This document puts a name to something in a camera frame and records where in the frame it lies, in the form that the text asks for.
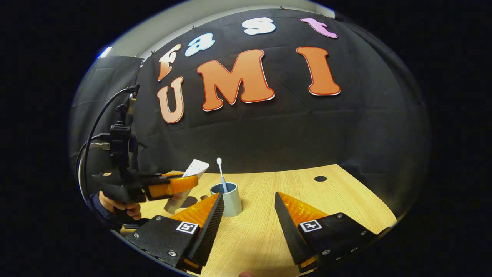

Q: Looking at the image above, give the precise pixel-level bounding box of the white toothbrush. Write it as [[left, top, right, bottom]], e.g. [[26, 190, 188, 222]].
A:
[[216, 157, 228, 194]]

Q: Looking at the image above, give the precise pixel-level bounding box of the black backdrop cloth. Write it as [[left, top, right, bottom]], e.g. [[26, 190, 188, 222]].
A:
[[69, 8, 429, 216]]

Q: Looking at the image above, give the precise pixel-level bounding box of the wooden desktop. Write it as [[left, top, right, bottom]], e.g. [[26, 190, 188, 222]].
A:
[[119, 164, 397, 277]]

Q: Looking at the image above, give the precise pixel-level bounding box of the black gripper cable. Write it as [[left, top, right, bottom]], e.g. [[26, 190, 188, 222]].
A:
[[77, 87, 139, 216]]

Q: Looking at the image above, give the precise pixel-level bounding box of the light blue cup wooden handle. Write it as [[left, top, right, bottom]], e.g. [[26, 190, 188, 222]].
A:
[[210, 182, 243, 217]]

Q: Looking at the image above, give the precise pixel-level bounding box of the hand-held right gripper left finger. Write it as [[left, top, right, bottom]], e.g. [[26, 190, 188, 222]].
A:
[[124, 192, 225, 274]]

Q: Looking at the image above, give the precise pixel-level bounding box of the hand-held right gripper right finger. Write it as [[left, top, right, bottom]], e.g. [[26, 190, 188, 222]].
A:
[[274, 192, 392, 274]]

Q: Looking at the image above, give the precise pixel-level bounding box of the white toothpaste tube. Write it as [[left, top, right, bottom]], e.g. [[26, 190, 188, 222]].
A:
[[164, 159, 210, 214]]

